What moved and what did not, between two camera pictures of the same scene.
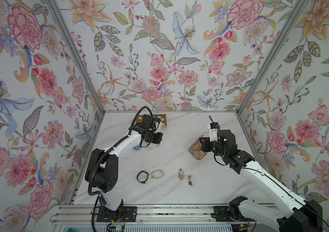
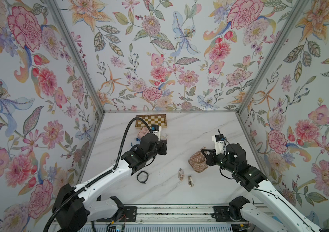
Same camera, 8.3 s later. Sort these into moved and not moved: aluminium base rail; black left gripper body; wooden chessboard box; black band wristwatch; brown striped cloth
Moved: brown striped cloth; black left gripper body
Not moved: wooden chessboard box; aluminium base rail; black band wristwatch
